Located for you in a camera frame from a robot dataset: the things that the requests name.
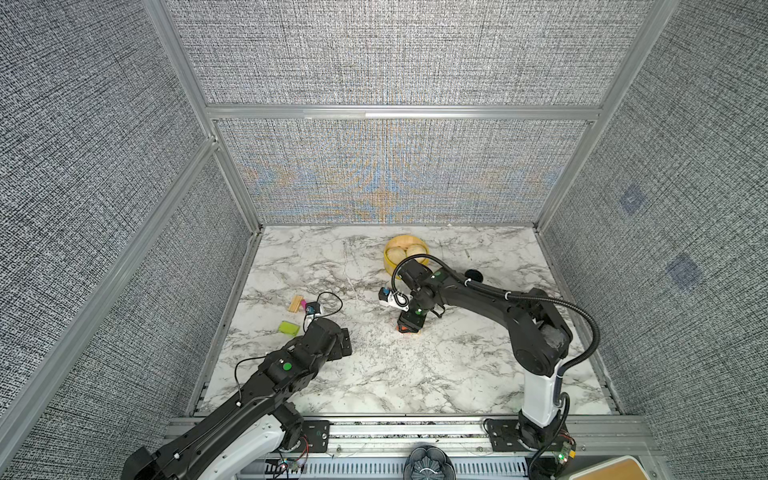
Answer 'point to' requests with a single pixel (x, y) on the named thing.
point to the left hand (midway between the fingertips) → (335, 337)
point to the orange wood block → (404, 328)
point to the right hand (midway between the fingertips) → (405, 316)
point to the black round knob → (429, 463)
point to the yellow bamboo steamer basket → (403, 241)
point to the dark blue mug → (474, 274)
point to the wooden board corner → (622, 468)
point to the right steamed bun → (416, 249)
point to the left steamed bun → (396, 254)
